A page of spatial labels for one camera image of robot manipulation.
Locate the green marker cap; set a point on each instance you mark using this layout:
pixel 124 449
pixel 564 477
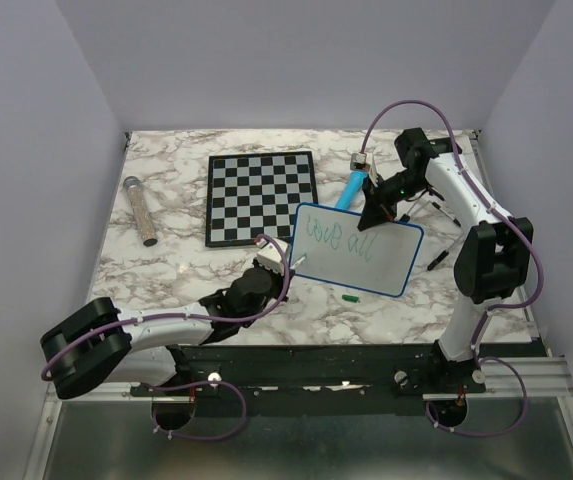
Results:
pixel 350 298

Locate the glitter filled clear tube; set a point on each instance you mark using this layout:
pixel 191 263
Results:
pixel 143 220

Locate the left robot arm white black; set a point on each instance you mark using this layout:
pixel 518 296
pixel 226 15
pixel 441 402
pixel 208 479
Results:
pixel 102 343

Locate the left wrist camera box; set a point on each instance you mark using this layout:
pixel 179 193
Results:
pixel 269 258

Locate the light blue cylinder tube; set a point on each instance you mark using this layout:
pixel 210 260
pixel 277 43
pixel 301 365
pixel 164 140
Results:
pixel 351 189

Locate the black white chessboard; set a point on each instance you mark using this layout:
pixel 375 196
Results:
pixel 256 193

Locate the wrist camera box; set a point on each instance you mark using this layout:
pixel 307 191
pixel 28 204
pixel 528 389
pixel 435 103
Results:
pixel 364 163
pixel 269 258

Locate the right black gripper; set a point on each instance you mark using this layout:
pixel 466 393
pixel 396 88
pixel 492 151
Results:
pixel 374 212

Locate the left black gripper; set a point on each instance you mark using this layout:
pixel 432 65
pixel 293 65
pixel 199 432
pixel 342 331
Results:
pixel 279 278

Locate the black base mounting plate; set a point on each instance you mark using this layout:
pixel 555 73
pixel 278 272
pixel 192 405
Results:
pixel 210 392

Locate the blue framed whiteboard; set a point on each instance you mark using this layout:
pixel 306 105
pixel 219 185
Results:
pixel 379 260

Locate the aluminium rail frame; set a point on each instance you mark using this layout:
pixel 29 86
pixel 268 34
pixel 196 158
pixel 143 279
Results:
pixel 507 371

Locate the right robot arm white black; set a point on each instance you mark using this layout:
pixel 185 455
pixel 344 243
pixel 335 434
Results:
pixel 494 257

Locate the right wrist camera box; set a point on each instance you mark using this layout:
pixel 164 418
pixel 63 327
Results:
pixel 364 163

